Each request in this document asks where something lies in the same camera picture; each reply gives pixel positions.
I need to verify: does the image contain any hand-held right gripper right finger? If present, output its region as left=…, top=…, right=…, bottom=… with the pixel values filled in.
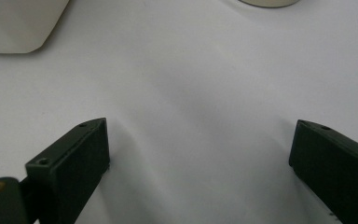
left=288, top=119, right=358, bottom=224

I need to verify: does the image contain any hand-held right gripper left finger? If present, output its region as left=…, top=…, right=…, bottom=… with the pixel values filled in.
left=25, top=117, right=111, bottom=224

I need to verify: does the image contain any cream plastic container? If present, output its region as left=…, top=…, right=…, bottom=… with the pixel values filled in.
left=0, top=0, right=71, bottom=54

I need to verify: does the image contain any cream round cup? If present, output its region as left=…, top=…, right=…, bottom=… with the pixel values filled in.
left=239, top=0, right=301, bottom=8

